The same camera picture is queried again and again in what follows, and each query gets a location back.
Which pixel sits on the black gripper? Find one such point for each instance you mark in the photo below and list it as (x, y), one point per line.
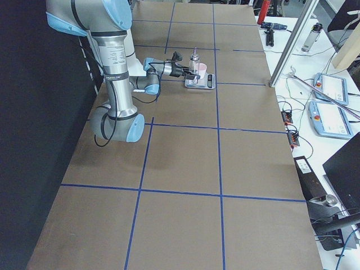
(177, 71)

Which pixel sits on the clear glass sauce bottle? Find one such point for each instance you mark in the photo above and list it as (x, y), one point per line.
(194, 66)

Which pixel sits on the pink plastic cup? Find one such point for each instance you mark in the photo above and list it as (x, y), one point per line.
(202, 68)

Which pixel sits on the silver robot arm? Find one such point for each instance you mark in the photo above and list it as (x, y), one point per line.
(109, 24)

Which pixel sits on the grey digital kitchen scale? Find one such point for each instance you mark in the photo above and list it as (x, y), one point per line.
(207, 82)

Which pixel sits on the white pillar with base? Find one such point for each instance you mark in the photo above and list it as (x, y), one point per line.
(135, 67)

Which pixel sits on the black folded tripod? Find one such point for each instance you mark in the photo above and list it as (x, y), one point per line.
(269, 37)

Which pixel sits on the red metal bottle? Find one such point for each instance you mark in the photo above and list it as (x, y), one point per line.
(263, 11)

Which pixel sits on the folded dark blue umbrella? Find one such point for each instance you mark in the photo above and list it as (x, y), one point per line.
(272, 25)

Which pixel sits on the orange black terminal strip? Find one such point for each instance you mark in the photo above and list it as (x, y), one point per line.
(291, 130)

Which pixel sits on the clear water bottle black lid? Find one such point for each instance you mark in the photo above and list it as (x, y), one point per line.
(312, 37)

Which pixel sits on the near teach pendant tablet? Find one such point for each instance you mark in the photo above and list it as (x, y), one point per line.
(329, 120)

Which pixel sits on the teach pendant tablet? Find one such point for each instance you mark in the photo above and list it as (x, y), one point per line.
(333, 86)
(329, 120)

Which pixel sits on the far teach pendant tablet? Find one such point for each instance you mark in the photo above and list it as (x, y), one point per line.
(333, 86)

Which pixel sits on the wooden beam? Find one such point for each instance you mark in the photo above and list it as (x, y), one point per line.
(348, 52)

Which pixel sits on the black box white label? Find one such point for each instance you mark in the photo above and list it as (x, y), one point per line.
(310, 184)

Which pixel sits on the reacher grabber stick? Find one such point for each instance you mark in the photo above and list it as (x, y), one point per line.
(293, 75)

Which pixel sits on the black monitor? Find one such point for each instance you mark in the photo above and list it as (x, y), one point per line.
(342, 171)

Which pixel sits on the aluminium frame post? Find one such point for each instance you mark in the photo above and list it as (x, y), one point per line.
(300, 25)

